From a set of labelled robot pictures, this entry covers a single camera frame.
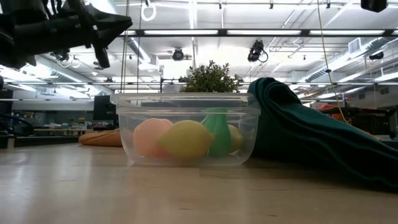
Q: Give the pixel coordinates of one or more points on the yellow toy lemon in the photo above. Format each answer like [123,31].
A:
[185,140]
[235,138]

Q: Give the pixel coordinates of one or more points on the white LED light bar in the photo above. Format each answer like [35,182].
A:
[180,32]
[264,32]
[346,32]

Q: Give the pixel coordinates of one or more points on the pink-orange toy peach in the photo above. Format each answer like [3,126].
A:
[147,137]

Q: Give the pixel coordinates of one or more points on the orange cloth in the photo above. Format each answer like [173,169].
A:
[99,139]

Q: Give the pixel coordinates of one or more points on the clear plastic tupperware container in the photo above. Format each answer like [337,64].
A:
[186,104]

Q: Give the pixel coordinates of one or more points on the dark green cloth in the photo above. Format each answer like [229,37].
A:
[311,133]

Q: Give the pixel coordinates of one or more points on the small artificial green shrub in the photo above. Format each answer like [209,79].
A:
[210,79]

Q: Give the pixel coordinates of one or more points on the ceiling air vent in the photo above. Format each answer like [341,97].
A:
[354,45]

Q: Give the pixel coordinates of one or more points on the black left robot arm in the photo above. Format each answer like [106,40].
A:
[6,46]

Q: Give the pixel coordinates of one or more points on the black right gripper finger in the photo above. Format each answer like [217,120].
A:
[374,4]

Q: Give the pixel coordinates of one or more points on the black crate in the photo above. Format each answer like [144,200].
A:
[373,123]

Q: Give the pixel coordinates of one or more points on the black hanging ceiling camera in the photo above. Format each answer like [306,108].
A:
[376,55]
[178,54]
[256,50]
[63,56]

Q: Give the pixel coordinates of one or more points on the green toy pear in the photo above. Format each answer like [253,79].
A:
[219,137]

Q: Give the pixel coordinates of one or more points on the black background monitor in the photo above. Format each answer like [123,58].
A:
[104,107]

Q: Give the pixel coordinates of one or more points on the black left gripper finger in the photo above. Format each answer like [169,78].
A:
[112,28]
[103,57]

